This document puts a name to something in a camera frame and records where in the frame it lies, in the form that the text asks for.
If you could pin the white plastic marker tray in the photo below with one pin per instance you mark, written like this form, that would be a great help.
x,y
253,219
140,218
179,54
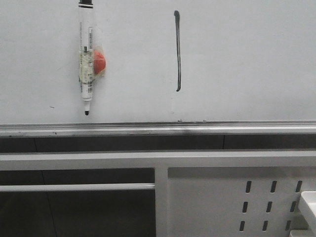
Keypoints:
x,y
308,209

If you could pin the grey slotted stand frame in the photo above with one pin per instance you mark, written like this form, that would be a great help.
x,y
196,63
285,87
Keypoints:
x,y
155,186

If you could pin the black white marker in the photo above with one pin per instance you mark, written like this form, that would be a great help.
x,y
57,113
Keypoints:
x,y
86,52

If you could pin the white whiteboard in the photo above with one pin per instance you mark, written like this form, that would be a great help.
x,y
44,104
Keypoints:
x,y
173,67

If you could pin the red round magnet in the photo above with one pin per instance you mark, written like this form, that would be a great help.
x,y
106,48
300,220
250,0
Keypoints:
x,y
99,62

